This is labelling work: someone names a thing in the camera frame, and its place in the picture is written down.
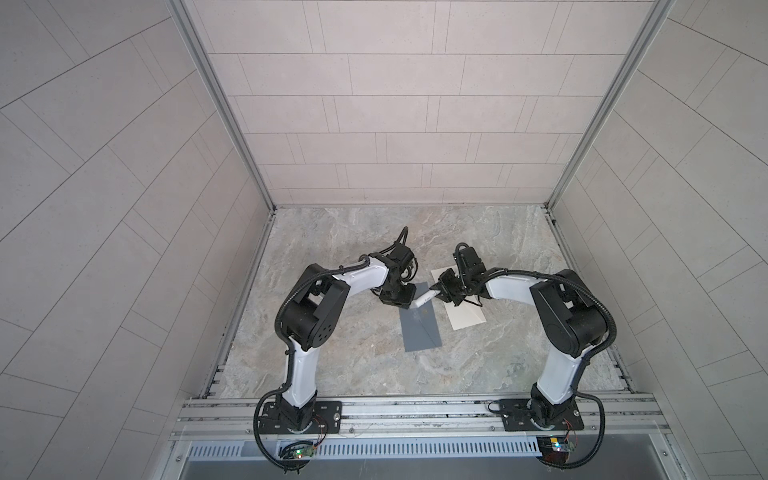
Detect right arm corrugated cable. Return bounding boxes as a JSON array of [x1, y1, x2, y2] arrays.
[[452, 242, 618, 469]]

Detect white glue stick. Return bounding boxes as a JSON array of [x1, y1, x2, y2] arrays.
[[409, 289, 440, 309]]

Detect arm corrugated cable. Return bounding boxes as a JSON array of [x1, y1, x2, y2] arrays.
[[452, 242, 618, 469], [251, 226, 412, 469]]

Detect cream envelope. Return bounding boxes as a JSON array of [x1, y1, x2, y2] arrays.
[[431, 268, 486, 330]]

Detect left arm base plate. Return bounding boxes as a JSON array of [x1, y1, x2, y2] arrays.
[[256, 400, 343, 435]]

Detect right circuit board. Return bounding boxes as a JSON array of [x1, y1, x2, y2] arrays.
[[536, 436, 577, 465]]

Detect circuit board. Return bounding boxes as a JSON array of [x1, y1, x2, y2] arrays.
[[279, 440, 317, 461], [536, 436, 577, 465]]

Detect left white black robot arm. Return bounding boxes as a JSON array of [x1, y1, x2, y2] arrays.
[[275, 240, 418, 415]]

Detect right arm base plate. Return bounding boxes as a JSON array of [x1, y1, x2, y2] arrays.
[[493, 399, 584, 432]]

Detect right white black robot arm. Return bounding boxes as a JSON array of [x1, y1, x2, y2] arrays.
[[422, 243, 617, 426]]

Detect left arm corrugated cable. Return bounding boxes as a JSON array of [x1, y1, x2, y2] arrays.
[[251, 226, 412, 469]]

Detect left circuit board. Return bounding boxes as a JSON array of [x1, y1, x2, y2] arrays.
[[279, 440, 317, 461]]

